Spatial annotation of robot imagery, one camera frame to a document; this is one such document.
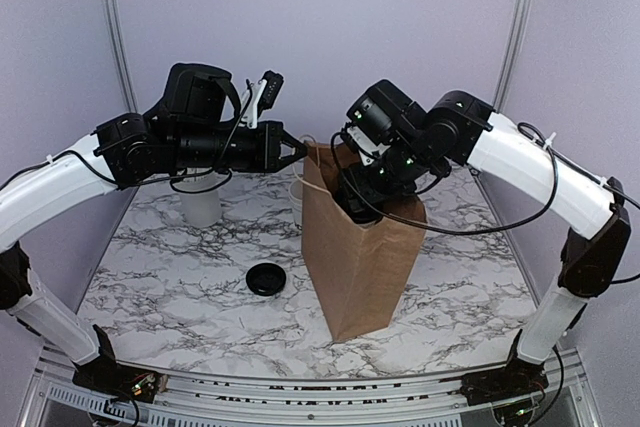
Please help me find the right aluminium frame post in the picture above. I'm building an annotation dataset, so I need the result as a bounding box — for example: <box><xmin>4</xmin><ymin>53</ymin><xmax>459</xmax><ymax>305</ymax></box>
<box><xmin>493</xmin><ymin>0</ymin><xmax>532</xmax><ymax>112</ymax></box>

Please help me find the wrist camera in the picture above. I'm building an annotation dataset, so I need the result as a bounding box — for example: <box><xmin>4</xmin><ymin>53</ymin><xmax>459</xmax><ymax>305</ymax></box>
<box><xmin>240</xmin><ymin>70</ymin><xmax>284</xmax><ymax>129</ymax></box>
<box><xmin>346</xmin><ymin>126</ymin><xmax>389</xmax><ymax>166</ymax></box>

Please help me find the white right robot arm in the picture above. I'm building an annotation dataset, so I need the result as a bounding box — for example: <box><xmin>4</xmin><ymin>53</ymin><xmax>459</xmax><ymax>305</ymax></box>
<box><xmin>335</xmin><ymin>79</ymin><xmax>631</xmax><ymax>395</ymax></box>

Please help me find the left aluminium frame post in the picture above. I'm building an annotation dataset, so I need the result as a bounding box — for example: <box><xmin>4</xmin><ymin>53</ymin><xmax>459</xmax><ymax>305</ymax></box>
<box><xmin>101</xmin><ymin>0</ymin><xmax>138</xmax><ymax>113</ymax></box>

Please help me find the aluminium frame post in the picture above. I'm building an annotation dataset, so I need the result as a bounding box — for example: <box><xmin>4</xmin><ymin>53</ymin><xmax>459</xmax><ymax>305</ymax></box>
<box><xmin>101</xmin><ymin>0</ymin><xmax>138</xmax><ymax>113</ymax></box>
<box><xmin>493</xmin><ymin>0</ymin><xmax>532</xmax><ymax>112</ymax></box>

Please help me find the brown paper takeout bag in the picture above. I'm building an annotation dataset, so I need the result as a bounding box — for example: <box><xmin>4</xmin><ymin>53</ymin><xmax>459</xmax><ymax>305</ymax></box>
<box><xmin>301</xmin><ymin>140</ymin><xmax>425</xmax><ymax>342</ymax></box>

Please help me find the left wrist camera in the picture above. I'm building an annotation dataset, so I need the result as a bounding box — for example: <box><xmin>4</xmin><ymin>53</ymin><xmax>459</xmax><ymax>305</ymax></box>
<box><xmin>240</xmin><ymin>70</ymin><xmax>284</xmax><ymax>129</ymax></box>

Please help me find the stack of white paper cups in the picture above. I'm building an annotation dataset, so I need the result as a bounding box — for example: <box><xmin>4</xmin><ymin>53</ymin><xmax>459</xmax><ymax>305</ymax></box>
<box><xmin>289</xmin><ymin>180</ymin><xmax>303</xmax><ymax>228</ymax></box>

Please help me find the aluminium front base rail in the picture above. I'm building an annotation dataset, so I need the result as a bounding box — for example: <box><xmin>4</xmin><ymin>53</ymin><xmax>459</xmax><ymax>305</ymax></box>
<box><xmin>18</xmin><ymin>346</ymin><xmax>602</xmax><ymax>426</ymax></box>

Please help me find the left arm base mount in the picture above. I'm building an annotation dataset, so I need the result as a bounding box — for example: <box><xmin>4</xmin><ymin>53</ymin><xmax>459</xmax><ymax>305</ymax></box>
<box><xmin>72</xmin><ymin>344</ymin><xmax>162</xmax><ymax>403</ymax></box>

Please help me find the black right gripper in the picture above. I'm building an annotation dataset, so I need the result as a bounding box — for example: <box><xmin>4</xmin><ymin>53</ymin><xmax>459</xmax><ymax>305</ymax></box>
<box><xmin>339</xmin><ymin>131</ymin><xmax>436</xmax><ymax>213</ymax></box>

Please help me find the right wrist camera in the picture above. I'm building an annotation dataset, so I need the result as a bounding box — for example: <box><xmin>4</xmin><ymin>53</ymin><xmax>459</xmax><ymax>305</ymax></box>
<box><xmin>346</xmin><ymin>126</ymin><xmax>389</xmax><ymax>166</ymax></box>

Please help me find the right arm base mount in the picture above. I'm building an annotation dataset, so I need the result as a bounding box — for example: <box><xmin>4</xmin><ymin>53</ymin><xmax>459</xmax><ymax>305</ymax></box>
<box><xmin>460</xmin><ymin>360</ymin><xmax>549</xmax><ymax>406</ymax></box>

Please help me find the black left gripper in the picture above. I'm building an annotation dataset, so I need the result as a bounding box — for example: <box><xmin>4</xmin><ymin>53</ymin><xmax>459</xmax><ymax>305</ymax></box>
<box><xmin>172</xmin><ymin>118</ymin><xmax>308</xmax><ymax>172</ymax></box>

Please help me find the white container with sachets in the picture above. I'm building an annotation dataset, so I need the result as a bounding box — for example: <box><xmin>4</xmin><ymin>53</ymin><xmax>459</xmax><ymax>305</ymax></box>
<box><xmin>174</xmin><ymin>173</ymin><xmax>222</xmax><ymax>228</ymax></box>

